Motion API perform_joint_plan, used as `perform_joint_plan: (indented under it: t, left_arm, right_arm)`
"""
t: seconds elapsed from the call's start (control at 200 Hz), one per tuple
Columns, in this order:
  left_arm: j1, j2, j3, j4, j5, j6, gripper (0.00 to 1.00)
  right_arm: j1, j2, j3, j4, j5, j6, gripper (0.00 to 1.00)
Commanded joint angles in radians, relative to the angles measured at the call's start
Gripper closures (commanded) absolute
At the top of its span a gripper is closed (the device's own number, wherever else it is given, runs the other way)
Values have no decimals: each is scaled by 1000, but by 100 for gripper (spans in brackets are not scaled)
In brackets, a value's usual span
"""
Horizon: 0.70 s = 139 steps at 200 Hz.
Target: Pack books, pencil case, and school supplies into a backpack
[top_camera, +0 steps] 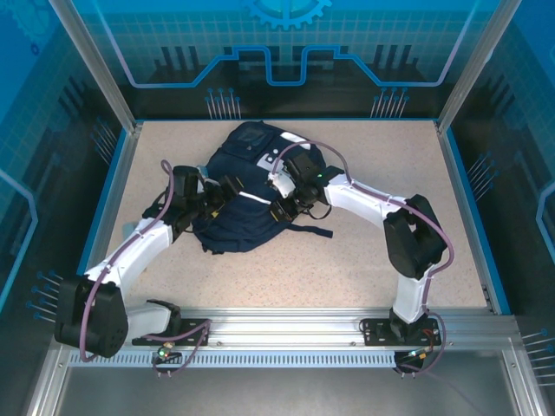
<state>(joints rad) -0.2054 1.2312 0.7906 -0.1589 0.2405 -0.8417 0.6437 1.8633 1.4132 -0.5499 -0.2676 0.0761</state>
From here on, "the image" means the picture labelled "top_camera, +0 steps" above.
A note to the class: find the aluminium frame rail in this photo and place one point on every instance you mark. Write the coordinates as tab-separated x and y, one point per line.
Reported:
282	325

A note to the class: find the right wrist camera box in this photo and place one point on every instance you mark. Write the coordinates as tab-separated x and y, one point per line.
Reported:
281	184

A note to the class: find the blue printed enclosure panel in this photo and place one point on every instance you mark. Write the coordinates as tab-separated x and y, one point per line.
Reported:
282	43

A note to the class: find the aluminium corner post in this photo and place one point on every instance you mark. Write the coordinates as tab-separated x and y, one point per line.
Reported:
102	73
472	73

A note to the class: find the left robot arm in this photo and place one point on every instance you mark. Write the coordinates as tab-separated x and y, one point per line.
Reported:
139	247

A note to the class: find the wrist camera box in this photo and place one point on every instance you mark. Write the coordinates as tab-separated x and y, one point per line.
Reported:
204	171
281	184

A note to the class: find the dark blue side panel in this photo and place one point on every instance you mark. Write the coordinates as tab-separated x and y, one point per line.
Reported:
34	130
520	130

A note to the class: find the navy blue backpack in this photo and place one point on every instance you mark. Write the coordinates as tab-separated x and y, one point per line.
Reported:
243	221

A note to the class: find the small connector with LED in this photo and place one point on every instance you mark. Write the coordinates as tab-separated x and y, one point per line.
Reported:
416	355
164	352

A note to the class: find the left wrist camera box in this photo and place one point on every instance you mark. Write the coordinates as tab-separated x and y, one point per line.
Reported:
204	171

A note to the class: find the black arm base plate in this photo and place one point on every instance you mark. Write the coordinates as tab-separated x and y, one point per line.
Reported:
377	333
197	321

